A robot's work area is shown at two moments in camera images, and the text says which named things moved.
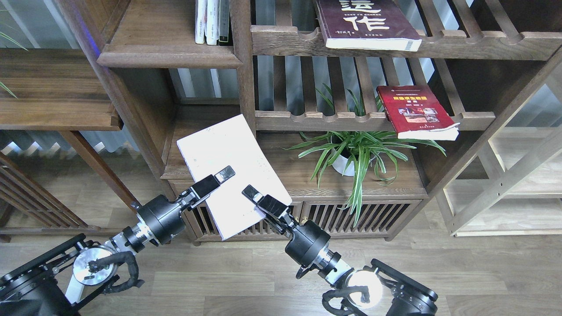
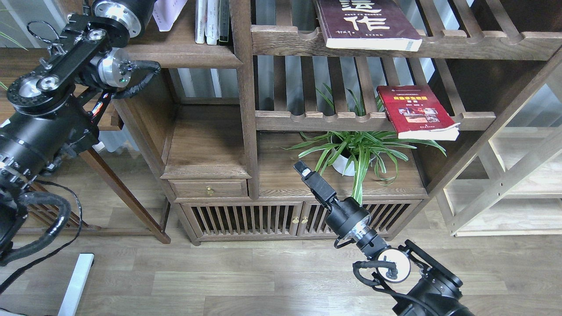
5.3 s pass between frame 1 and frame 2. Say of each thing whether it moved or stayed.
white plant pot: stayed
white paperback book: moved
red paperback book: stayed
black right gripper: moved
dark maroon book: stayed
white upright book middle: stayed
